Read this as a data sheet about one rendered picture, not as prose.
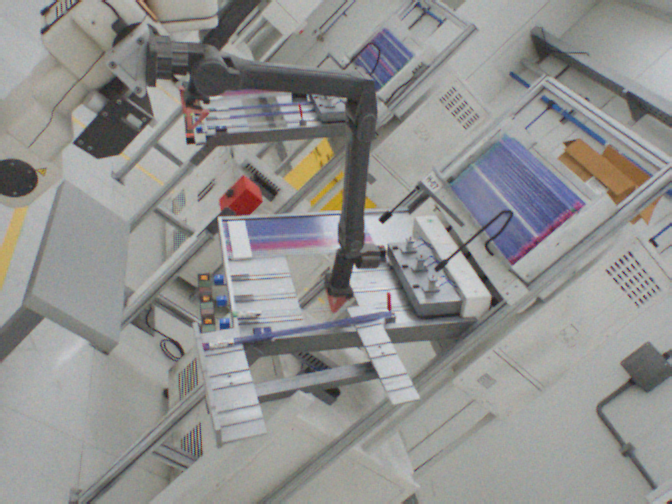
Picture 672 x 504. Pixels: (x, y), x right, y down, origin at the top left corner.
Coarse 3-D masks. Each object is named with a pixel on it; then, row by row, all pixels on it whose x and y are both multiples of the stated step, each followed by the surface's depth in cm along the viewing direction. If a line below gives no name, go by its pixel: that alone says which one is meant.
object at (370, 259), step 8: (352, 248) 184; (360, 248) 185; (368, 248) 191; (376, 248) 192; (352, 256) 186; (368, 256) 191; (376, 256) 192; (360, 264) 191; (368, 264) 192; (376, 264) 193
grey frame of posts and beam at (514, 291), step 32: (416, 192) 259; (448, 192) 240; (640, 192) 186; (608, 224) 187; (192, 256) 250; (480, 256) 211; (576, 256) 190; (160, 288) 254; (320, 288) 270; (512, 288) 195; (544, 288) 194; (128, 320) 259; (480, 320) 200; (448, 352) 202; (416, 384) 204; (384, 416) 209; (128, 448) 198; (96, 480) 201; (288, 480) 219
